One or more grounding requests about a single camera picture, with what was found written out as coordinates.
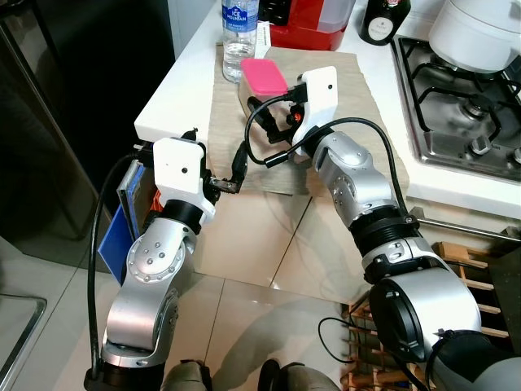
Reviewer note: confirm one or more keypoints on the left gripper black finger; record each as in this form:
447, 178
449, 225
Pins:
239, 167

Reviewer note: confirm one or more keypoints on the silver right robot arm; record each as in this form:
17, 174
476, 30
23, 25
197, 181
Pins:
358, 179

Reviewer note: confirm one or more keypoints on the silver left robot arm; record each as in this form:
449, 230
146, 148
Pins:
146, 261

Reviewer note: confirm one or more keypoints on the tall black fridge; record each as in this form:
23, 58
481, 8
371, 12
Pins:
49, 122

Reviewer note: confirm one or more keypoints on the beige kitchen cabinet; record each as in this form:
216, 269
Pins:
269, 236

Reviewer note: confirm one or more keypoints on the beige woven counter mat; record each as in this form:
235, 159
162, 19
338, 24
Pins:
358, 90

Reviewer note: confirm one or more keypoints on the white printed card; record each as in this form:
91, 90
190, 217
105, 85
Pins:
264, 41

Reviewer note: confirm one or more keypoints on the red coffee machine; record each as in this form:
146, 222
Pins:
309, 28

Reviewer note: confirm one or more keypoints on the clear plastic water bottle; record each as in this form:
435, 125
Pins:
240, 41

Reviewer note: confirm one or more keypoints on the blue board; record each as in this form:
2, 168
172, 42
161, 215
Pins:
114, 244

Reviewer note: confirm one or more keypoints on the dark green liqueur bottle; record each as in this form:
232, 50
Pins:
385, 24

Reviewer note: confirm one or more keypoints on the steel gas stove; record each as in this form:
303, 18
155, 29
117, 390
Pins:
456, 122

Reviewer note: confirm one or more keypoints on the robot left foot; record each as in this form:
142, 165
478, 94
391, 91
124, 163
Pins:
187, 379

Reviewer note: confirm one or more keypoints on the white cooking pot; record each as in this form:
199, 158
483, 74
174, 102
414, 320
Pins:
480, 32

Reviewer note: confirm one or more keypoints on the wooden slatted rack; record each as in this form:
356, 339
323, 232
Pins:
472, 277

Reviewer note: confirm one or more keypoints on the dark framed floor mat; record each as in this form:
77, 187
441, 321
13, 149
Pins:
16, 342

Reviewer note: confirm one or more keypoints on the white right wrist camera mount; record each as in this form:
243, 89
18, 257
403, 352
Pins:
317, 94

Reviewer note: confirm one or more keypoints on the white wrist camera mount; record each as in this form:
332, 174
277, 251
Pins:
179, 167
317, 94

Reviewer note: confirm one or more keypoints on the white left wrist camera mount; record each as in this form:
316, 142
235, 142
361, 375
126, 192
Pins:
179, 167

